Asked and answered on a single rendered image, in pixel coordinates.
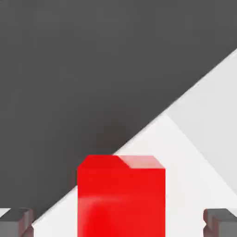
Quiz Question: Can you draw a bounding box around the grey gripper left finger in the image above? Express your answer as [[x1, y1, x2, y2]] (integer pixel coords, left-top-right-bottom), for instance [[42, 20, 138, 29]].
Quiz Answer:
[[0, 207, 35, 237]]

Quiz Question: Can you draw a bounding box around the small red cube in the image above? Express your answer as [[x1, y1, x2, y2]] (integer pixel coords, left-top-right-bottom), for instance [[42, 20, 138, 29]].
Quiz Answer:
[[77, 155, 166, 237]]

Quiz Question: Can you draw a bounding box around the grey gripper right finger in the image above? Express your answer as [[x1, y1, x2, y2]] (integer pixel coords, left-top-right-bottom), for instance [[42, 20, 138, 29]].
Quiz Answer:
[[203, 208, 237, 237]]

